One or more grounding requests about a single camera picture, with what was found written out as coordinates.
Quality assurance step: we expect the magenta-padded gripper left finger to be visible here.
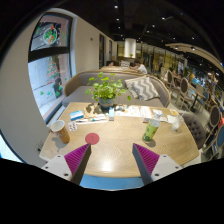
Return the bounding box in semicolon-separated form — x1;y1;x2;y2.
41;143;92;185

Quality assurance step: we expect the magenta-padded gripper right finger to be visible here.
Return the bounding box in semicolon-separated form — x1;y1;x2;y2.
132;143;183;186

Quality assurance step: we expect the clear bottle with green label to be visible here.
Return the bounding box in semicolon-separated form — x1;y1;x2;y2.
142;109;164;144

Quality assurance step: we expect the flat round red coaster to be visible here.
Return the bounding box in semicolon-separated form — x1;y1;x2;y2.
84;132;101;146

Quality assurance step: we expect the brown paper cup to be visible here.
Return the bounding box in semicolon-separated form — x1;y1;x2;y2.
49;119;72;145

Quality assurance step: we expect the white blister pack card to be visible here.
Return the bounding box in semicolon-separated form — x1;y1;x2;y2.
67;121;79;132

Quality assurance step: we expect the blue and white card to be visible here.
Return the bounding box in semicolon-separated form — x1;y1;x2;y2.
69;110;85;122

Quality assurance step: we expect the clear plastic cup with straw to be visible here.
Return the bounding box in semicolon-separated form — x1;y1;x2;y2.
171;113;185;132

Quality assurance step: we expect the white rectangular box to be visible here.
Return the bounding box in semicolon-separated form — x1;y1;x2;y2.
142;106;153;123

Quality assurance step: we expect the grey tufted chair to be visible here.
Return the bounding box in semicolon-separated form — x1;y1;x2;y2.
181;113;208;151

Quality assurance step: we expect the small light blue box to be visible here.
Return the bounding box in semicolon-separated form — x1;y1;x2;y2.
108;107;116;122

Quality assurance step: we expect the grey curved sofa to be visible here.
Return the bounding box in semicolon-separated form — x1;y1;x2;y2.
62;68;172;108

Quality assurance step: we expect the grey chevron pillow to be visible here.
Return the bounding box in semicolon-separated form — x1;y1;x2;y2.
124;75;161;102

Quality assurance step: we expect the green potted plant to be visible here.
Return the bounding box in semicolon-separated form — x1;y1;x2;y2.
84;71;133;113

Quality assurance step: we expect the group of dining chairs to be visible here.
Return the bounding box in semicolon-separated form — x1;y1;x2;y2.
164;69;224;158

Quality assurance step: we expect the black-framed decorated window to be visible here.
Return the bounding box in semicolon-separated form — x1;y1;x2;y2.
27;12;74;123

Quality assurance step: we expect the white cylindrical pillar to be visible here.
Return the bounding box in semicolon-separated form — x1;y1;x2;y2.
123;37;137;59

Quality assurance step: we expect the white wall socket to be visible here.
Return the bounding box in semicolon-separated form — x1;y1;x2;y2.
35;139;44;153

